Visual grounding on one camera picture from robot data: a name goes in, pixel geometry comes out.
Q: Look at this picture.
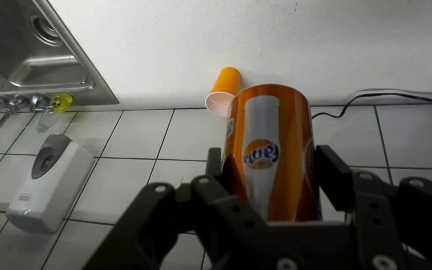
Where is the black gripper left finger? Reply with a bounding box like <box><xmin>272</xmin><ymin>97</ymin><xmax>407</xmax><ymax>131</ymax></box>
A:
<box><xmin>81</xmin><ymin>146</ymin><xmax>273</xmax><ymax>270</ymax></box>

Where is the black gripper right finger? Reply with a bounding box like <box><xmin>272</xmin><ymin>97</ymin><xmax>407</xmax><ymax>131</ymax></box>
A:
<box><xmin>314</xmin><ymin>145</ymin><xmax>432</xmax><ymax>270</ymax></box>

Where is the white soap dispenser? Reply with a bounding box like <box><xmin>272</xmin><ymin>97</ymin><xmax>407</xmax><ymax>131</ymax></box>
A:
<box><xmin>5</xmin><ymin>133</ymin><xmax>96</xmax><ymax>236</ymax></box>

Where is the orange plastic cup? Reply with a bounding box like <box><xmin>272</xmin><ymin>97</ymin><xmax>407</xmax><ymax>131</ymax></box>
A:
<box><xmin>204</xmin><ymin>67</ymin><xmax>243</xmax><ymax>121</ymax></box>

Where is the green dish soap bottle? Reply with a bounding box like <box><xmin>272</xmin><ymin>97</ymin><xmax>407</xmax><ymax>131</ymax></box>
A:
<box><xmin>48</xmin><ymin>92</ymin><xmax>75</xmax><ymax>115</ymax></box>

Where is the chrome faucet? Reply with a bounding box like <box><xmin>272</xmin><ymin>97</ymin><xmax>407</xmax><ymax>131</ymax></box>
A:
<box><xmin>0</xmin><ymin>94</ymin><xmax>53</xmax><ymax>152</ymax></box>

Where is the stainless steel sink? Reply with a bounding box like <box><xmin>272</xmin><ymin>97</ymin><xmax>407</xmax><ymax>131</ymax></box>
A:
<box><xmin>0</xmin><ymin>0</ymin><xmax>120</xmax><ymax>109</ymax></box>

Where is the black power cord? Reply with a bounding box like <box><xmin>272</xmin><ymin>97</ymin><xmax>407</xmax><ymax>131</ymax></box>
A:
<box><xmin>309</xmin><ymin>88</ymin><xmax>432</xmax><ymax>122</ymax></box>

